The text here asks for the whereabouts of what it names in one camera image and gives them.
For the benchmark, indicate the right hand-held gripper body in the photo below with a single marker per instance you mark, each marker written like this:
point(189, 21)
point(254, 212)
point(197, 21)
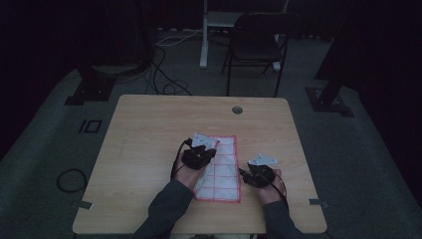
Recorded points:
point(262, 171)

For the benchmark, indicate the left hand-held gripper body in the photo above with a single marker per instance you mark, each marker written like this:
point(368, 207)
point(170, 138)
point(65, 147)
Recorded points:
point(197, 156)

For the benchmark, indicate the white cloth with red edging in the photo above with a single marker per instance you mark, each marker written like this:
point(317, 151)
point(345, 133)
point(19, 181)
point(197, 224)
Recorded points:
point(220, 176)

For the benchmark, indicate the person's left hand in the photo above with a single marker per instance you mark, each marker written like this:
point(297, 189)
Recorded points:
point(187, 174)

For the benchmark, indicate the person's right hand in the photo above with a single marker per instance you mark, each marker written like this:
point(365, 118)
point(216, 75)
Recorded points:
point(270, 191)

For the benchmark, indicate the grey table grommet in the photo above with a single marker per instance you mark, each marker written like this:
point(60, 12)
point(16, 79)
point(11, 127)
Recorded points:
point(237, 110)

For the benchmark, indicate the grey tape strip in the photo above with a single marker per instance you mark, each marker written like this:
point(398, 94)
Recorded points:
point(317, 202)
point(85, 204)

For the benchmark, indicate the black stand base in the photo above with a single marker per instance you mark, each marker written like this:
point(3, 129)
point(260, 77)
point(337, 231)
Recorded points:
point(328, 103)
point(91, 91)

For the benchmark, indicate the black folding chair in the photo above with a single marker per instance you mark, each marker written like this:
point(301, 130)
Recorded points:
point(255, 43)

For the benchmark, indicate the grey round floor base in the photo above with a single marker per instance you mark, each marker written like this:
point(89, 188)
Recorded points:
point(116, 68)

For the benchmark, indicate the white desk frame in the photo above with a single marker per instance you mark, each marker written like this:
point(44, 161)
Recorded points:
point(207, 33)

